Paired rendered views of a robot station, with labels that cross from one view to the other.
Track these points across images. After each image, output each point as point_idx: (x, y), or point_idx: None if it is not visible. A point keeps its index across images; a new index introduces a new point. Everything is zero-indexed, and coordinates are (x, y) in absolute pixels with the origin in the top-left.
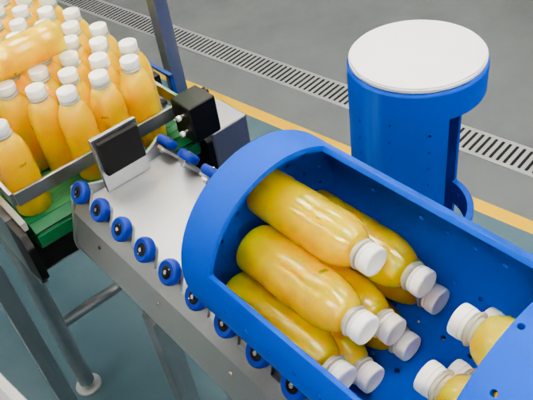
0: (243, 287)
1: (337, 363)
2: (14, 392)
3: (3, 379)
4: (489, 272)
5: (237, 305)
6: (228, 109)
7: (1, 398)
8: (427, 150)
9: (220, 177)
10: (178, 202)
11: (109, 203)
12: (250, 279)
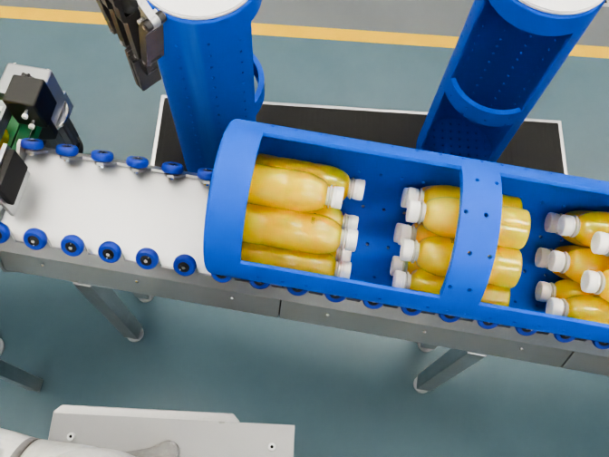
0: (253, 253)
1: (343, 267)
2: (130, 411)
3: (113, 409)
4: (385, 160)
5: (274, 271)
6: (29, 71)
7: (157, 422)
8: (239, 50)
9: (217, 196)
10: (88, 193)
11: (25, 225)
12: (253, 245)
